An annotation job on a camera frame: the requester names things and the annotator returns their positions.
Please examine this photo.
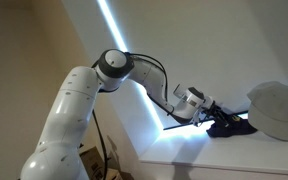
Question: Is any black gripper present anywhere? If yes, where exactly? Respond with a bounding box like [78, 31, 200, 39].
[198, 100, 232, 131]

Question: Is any black cap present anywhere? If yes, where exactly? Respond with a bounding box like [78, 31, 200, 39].
[206, 114, 258, 138]

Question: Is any grey baseball cap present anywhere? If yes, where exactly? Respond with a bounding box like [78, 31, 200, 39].
[246, 80, 288, 142]

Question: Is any small cardboard box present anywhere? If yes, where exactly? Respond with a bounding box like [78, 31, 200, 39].
[78, 145, 124, 180]

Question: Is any white LED light strip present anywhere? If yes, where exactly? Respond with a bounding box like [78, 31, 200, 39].
[96, 0, 165, 132]

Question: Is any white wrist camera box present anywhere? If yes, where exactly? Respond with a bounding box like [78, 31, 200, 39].
[172, 83, 186, 100]

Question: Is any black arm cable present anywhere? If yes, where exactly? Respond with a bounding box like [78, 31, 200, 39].
[91, 51, 177, 180]

